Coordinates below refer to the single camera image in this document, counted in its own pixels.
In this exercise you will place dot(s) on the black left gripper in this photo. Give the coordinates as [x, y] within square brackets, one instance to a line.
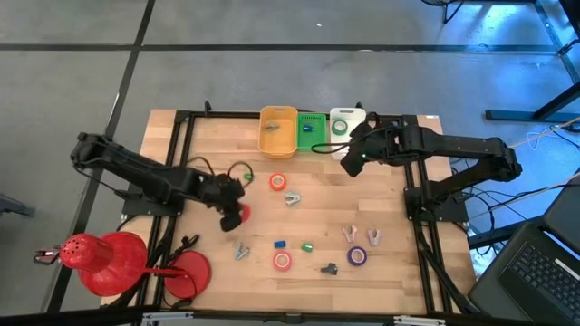
[224, 194]

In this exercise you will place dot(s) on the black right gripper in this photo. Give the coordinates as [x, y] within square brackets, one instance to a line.
[371, 145]

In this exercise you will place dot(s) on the red tape roll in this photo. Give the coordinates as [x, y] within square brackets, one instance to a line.
[246, 213]

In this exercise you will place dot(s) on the green tape roll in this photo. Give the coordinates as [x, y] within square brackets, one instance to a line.
[333, 127]

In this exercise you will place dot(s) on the blue mini stapler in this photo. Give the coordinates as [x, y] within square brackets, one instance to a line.
[280, 244]
[308, 128]

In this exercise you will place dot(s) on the pink staple remover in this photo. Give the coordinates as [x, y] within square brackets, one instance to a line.
[348, 233]

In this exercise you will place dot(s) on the green mini stapler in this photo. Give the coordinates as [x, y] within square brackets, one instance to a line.
[307, 247]
[248, 177]

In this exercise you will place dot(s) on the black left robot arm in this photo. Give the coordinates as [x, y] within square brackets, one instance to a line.
[149, 174]

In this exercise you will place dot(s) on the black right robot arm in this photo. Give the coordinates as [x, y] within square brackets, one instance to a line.
[453, 145]

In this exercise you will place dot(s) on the orange tape roll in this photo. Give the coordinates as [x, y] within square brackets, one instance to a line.
[270, 182]

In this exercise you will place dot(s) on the blue grey staple remover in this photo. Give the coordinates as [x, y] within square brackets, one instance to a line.
[241, 252]

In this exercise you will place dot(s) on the silver teal staple remover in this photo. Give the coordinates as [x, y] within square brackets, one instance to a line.
[292, 199]

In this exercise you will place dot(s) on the pink tape roll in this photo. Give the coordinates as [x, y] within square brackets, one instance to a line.
[275, 261]

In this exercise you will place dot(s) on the purple tape roll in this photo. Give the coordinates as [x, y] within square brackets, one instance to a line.
[350, 256]

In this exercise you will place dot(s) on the black staple remover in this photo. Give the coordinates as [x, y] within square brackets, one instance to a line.
[330, 269]

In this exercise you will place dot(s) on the white plastic bin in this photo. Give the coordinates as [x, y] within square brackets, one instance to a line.
[355, 115]

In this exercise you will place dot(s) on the green plastic basket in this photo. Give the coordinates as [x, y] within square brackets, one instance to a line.
[312, 140]

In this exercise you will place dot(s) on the yellow plastic bin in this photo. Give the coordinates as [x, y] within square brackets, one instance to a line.
[283, 145]

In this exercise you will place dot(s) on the red desk lamp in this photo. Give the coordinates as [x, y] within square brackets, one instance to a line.
[109, 267]

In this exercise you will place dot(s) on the black desk leg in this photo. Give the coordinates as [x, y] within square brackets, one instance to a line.
[525, 115]

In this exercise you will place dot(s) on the grey chair foot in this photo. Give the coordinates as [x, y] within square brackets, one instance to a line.
[13, 206]

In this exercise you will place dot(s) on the black laptop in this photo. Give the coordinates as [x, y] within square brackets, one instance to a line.
[539, 276]

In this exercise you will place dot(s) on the black table frame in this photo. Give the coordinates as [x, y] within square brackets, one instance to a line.
[226, 115]

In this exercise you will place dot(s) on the silver aluminium bracket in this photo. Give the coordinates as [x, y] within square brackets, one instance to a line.
[167, 318]
[419, 320]

